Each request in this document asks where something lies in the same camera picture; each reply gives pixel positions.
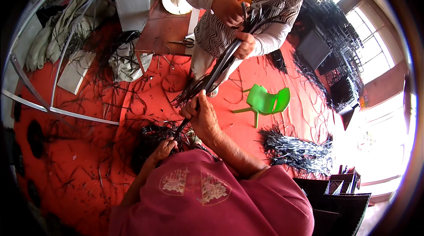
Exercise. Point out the person's right hand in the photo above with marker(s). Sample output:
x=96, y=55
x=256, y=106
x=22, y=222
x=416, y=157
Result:
x=205, y=118

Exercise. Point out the person's left hand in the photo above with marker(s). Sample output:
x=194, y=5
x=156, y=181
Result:
x=165, y=150

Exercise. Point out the person's left fingers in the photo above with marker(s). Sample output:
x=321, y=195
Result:
x=171, y=146

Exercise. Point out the long black strip bundle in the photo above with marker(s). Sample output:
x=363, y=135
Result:
x=220, y=65

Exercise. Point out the black coiled strip bunch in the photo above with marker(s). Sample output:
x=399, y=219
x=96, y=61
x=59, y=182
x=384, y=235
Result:
x=149, y=143

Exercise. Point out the person's body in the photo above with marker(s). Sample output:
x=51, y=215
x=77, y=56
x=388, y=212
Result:
x=212, y=203

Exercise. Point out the grey crumpled sack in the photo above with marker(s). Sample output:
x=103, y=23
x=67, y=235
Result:
x=127, y=65

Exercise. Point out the green plastic chair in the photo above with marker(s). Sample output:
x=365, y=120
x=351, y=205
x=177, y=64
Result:
x=265, y=102

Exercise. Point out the brown wooden table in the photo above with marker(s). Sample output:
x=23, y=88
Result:
x=162, y=34

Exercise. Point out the white flat board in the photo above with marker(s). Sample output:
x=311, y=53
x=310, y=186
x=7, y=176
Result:
x=74, y=73

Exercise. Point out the heap of cut black strips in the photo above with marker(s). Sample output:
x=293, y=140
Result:
x=294, y=151

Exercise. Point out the small black strip tuft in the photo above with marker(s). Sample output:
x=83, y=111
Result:
x=277, y=60

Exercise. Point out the black round woven disc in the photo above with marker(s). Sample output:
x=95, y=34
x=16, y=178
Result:
x=35, y=138

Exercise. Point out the white straw hat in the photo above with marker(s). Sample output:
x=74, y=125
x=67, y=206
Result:
x=175, y=2

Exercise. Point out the heap of pale green cloth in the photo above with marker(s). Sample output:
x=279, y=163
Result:
x=63, y=27

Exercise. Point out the stack of black woven baskets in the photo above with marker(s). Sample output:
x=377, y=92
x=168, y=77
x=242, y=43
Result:
x=338, y=206

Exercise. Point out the stack of black woven furniture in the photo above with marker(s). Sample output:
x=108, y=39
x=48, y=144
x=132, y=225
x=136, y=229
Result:
x=334, y=50

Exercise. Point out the curved silver metal frame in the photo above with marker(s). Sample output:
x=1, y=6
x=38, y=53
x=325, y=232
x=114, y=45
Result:
x=28, y=83

